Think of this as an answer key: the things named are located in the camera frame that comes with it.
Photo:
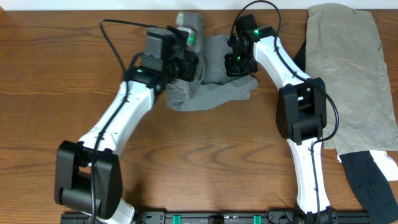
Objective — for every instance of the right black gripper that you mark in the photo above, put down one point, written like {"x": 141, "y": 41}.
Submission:
{"x": 232, "y": 71}

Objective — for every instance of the white garment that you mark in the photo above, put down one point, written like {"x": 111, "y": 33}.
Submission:
{"x": 385, "y": 163}

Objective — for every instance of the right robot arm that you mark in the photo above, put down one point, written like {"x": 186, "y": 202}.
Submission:
{"x": 300, "y": 114}

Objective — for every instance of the grey shorts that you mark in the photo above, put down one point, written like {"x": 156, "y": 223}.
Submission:
{"x": 210, "y": 86}

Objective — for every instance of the khaki shorts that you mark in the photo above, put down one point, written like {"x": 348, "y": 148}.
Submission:
{"x": 343, "y": 48}

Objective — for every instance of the black garment with logo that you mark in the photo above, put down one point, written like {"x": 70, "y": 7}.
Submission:
{"x": 300, "y": 58}

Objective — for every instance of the dark navy garment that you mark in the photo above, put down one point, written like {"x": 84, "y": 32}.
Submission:
{"x": 370, "y": 186}

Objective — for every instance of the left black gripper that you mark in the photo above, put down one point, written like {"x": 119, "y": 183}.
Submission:
{"x": 191, "y": 64}

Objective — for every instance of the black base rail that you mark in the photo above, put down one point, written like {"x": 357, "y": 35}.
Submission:
{"x": 271, "y": 217}

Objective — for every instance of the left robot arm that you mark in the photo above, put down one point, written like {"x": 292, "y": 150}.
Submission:
{"x": 88, "y": 175}

